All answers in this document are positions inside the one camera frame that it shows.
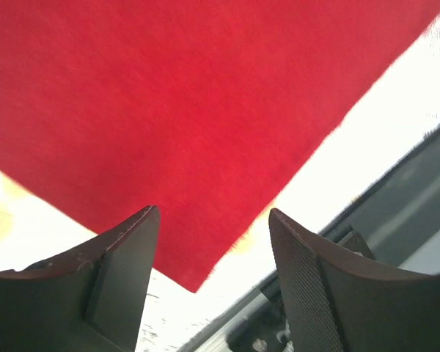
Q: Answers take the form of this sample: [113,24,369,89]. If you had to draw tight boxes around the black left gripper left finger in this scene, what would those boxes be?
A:
[0,206,161,351]

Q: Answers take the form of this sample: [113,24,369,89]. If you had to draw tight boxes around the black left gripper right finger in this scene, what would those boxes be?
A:
[268,209,440,351]

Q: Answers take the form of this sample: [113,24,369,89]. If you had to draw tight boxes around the red t shirt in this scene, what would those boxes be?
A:
[0,1,440,292]

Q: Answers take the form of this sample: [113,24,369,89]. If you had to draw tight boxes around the aluminium mounting rail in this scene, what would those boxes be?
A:
[183,126,440,351]

